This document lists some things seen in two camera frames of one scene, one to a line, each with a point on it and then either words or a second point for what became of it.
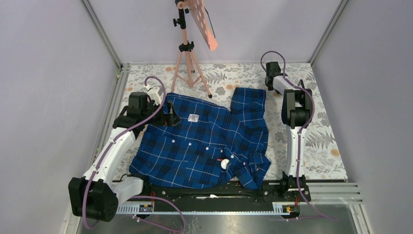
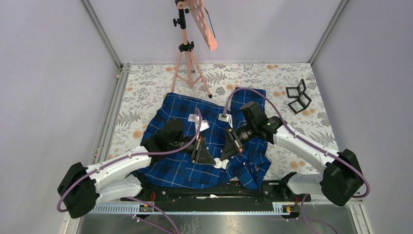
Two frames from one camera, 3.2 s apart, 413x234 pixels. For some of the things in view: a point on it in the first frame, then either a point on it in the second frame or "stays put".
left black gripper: (169, 119) to (200, 154)
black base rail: (237, 198) stays put
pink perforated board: (197, 9) stays put
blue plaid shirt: (211, 146) stays put
